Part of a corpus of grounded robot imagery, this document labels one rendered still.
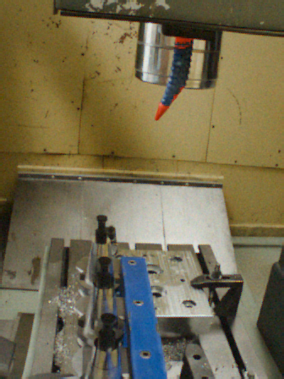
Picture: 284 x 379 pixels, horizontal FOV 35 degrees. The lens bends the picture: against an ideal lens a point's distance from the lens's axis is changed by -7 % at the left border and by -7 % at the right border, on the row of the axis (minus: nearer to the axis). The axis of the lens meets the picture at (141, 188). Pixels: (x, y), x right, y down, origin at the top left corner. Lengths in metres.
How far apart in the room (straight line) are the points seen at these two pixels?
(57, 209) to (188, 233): 0.52
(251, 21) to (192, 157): 1.49
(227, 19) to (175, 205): 1.48
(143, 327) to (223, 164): 1.53
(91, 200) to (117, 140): 0.26
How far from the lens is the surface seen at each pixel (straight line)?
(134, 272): 0.72
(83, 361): 0.57
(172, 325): 1.04
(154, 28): 0.82
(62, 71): 1.90
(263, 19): 0.58
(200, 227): 1.93
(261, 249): 2.23
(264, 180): 2.17
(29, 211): 1.91
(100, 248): 0.65
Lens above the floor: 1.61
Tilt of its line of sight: 22 degrees down
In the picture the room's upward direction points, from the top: 6 degrees clockwise
